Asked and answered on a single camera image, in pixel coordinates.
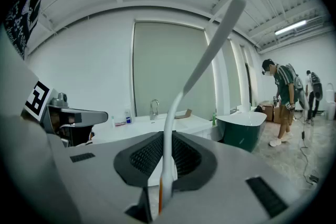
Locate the grey backpack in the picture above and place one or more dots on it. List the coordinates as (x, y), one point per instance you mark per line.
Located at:
(298, 84)

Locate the white lit column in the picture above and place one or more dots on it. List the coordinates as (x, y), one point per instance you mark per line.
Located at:
(218, 86)

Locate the black bag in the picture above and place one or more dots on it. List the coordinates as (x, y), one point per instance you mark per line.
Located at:
(259, 109)

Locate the white toothbrush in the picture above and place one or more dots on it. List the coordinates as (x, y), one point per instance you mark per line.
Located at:
(113, 122)

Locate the pink packet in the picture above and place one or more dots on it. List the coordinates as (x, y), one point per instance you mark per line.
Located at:
(120, 123)

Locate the ceiling light tube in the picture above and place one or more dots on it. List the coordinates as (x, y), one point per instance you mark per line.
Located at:
(290, 27)

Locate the person's black patterned shirt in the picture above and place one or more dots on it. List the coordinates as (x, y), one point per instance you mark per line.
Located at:
(21, 23)

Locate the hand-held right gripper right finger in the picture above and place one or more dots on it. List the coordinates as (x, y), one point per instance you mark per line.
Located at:
(225, 191)

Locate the white squeegee with orange end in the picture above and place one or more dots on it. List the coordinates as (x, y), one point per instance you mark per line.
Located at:
(210, 49)

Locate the light brown cardboard box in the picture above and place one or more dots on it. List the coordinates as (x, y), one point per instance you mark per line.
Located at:
(276, 115)

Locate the brown cardboard piece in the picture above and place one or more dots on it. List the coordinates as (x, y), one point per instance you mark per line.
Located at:
(183, 114)

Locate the green and white bathtub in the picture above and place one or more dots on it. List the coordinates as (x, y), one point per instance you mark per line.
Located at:
(241, 126)

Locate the black backpack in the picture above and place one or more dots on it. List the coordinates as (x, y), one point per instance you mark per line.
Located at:
(317, 86)

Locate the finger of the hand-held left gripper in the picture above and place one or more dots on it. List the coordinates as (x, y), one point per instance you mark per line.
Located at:
(92, 116)

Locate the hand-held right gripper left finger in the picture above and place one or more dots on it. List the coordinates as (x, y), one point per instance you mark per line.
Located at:
(99, 181)

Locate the chrome faucet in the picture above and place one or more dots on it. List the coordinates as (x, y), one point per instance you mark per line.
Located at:
(152, 110)

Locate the dark brown cardboard box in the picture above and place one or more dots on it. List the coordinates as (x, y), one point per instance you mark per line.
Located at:
(268, 112)

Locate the green bottle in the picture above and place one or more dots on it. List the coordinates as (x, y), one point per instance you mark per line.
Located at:
(214, 119)

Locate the blue and white tube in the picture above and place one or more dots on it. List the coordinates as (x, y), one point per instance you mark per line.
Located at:
(128, 118)

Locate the white sink table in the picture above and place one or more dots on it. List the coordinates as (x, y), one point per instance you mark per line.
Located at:
(141, 128)

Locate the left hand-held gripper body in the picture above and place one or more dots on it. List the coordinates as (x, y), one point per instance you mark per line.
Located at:
(36, 102)

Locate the grey window blind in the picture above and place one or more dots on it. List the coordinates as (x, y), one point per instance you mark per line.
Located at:
(170, 68)

